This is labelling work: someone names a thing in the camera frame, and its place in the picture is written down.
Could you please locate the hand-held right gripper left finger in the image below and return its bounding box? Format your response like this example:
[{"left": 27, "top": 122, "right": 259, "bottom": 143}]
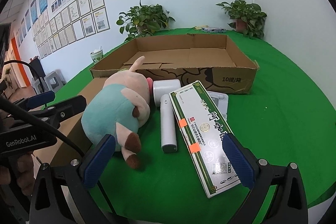
[{"left": 29, "top": 134, "right": 116, "bottom": 224}]

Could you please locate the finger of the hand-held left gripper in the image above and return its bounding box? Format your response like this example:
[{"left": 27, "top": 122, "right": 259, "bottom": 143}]
[
  {"left": 10, "top": 91, "right": 56, "bottom": 113},
  {"left": 26, "top": 95, "right": 88, "bottom": 132}
]

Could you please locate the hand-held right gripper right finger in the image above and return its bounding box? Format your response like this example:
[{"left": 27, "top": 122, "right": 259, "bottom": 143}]
[{"left": 222, "top": 133, "right": 308, "bottom": 224}]

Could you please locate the pink blue plush pig toy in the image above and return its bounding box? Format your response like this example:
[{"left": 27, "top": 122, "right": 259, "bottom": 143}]
[{"left": 81, "top": 56, "right": 153, "bottom": 170}]

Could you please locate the green white medicine box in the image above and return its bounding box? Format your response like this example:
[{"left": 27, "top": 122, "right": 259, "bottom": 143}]
[{"left": 169, "top": 80, "right": 243, "bottom": 199}]

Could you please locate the white phone stand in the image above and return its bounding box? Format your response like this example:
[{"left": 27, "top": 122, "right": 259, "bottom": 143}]
[{"left": 207, "top": 91, "right": 229, "bottom": 119}]

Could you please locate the white hair dryer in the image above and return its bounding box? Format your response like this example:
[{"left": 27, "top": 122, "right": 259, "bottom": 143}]
[{"left": 153, "top": 79, "right": 181, "bottom": 153}]

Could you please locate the large cardboard box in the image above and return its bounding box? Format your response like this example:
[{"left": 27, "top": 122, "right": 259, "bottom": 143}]
[{"left": 90, "top": 33, "right": 259, "bottom": 95}]

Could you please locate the person's left hand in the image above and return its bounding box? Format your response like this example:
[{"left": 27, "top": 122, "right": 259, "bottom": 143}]
[{"left": 0, "top": 151, "right": 44, "bottom": 189}]

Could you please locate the grey plastic stool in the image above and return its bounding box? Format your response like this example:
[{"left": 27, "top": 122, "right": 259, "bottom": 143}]
[
  {"left": 44, "top": 70, "right": 65, "bottom": 93},
  {"left": 31, "top": 77, "right": 46, "bottom": 95}
]

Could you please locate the flat cardboard sheet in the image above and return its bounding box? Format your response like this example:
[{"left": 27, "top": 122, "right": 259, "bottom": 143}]
[{"left": 34, "top": 77, "right": 108, "bottom": 169}]

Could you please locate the black cabinet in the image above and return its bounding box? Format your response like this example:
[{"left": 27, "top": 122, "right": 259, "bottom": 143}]
[{"left": 28, "top": 59, "right": 46, "bottom": 78}]

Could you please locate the small potted plant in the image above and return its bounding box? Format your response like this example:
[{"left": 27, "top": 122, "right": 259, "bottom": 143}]
[{"left": 5, "top": 67, "right": 13, "bottom": 88}]

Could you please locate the green tablecloth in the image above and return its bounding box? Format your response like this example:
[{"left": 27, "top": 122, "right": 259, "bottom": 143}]
[{"left": 49, "top": 28, "right": 336, "bottom": 216}]

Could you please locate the leafy potted plant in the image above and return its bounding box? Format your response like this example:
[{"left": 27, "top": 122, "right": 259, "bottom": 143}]
[{"left": 116, "top": 0, "right": 176, "bottom": 42}]

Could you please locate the colourful printed packet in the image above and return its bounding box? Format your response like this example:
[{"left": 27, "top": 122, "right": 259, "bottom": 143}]
[{"left": 201, "top": 26, "right": 227, "bottom": 33}]

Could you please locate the red-potted green plant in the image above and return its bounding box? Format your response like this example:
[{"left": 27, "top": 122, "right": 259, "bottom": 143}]
[{"left": 215, "top": 0, "right": 268, "bottom": 39}]

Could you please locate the black cable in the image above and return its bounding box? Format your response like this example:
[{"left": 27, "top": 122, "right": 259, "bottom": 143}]
[{"left": 0, "top": 94, "right": 86, "bottom": 159}]

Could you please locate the wall of framed certificates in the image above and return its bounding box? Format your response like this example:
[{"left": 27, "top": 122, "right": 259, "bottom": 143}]
[{"left": 31, "top": 0, "right": 111, "bottom": 59}]

